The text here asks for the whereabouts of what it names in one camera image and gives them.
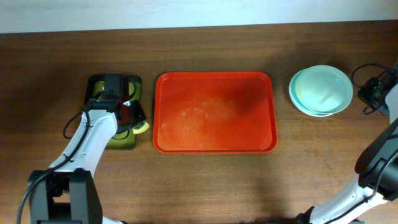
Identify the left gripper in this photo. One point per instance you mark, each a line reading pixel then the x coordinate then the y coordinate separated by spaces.
pixel 137 113

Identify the green and yellow sponge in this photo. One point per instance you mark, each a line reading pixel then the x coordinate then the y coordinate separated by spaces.
pixel 140 128

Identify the pale green plate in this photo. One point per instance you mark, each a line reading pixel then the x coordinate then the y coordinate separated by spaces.
pixel 324 89

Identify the white plate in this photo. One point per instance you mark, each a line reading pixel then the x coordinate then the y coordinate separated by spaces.
pixel 305 110

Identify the light blue plate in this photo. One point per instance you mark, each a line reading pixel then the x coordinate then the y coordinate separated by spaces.
pixel 293 82

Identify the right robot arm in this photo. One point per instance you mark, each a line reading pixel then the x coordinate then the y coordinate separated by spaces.
pixel 375 182

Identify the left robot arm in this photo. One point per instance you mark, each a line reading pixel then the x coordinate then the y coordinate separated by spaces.
pixel 66 192

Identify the black tray with green liquid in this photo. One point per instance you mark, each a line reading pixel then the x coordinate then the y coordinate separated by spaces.
pixel 123 141

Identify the red plastic tray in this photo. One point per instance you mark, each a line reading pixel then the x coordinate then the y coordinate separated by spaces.
pixel 214 113

